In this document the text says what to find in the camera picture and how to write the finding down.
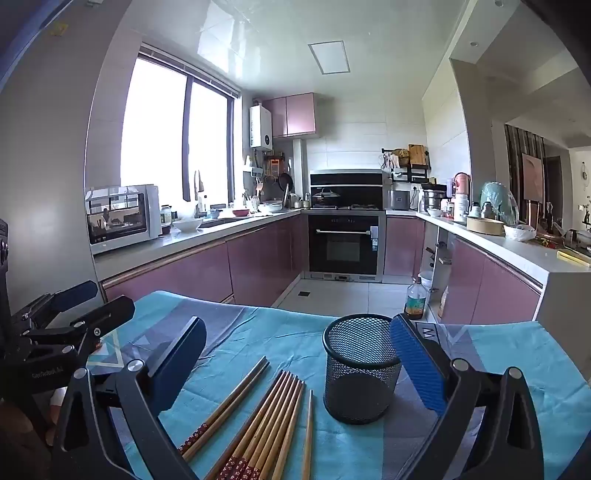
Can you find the silver box appliance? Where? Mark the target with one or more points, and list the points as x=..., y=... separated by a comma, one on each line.
x=398, y=199

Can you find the beige round tin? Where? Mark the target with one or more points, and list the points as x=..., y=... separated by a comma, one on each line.
x=485, y=226

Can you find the ceiling light panel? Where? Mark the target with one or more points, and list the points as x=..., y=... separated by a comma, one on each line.
x=328, y=56

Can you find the teal patterned tablecloth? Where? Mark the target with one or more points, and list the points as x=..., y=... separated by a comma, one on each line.
x=286, y=332

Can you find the black range hood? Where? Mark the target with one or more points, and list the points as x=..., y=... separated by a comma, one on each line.
x=346, y=177

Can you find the white bucket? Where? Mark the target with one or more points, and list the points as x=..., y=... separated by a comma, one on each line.
x=426, y=280

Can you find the black built-in oven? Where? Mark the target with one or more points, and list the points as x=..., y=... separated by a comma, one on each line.
x=344, y=244

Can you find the bowl in white bag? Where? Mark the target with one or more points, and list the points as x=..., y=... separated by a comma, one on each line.
x=519, y=233

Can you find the yellow flat box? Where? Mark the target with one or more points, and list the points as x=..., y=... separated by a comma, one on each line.
x=575, y=257

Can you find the black wall rack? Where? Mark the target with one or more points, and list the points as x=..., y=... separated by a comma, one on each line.
x=415, y=170

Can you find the steel steamer pot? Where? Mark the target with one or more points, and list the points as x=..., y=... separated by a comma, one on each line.
x=433, y=197

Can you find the hanging frying pan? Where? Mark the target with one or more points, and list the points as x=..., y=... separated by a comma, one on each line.
x=285, y=181

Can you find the wok with lid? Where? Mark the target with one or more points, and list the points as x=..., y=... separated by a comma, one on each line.
x=326, y=196

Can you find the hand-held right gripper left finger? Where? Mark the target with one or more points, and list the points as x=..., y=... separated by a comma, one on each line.
x=178, y=364

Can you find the cooking oil bottle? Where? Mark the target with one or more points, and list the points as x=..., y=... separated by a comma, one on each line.
x=414, y=304

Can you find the brown framed picture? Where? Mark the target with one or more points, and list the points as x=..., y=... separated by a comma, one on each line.
x=533, y=175

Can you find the black mesh holder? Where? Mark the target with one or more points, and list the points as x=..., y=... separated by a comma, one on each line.
x=360, y=369

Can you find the person's left hand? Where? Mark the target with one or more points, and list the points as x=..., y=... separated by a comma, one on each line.
x=56, y=399

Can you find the pink wall cabinet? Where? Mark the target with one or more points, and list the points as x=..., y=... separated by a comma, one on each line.
x=295, y=115

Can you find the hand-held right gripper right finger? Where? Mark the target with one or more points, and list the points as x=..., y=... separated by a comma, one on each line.
x=415, y=364

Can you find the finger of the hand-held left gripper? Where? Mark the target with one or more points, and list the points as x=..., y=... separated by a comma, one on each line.
x=111, y=314
x=76, y=293

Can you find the pink base cabinet run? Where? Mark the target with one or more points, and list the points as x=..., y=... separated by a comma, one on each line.
x=485, y=286
x=258, y=263

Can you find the white jar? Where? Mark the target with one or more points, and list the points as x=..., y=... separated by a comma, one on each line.
x=461, y=207

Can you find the bunch of wooden chopsticks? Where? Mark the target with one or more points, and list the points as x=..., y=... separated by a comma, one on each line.
x=272, y=415

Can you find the grey refrigerator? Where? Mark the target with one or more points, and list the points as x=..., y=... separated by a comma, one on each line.
x=46, y=161

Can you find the pink kettle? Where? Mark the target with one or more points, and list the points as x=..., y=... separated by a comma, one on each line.
x=461, y=184

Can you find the kitchen window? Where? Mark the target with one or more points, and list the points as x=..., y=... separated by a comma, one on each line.
x=152, y=129

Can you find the teal plastic-covered fan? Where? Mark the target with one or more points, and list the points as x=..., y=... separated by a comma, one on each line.
x=498, y=201

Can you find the white countertop oven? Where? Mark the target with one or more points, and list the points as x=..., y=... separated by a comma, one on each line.
x=122, y=217

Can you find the white water heater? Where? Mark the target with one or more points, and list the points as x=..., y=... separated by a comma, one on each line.
x=261, y=127

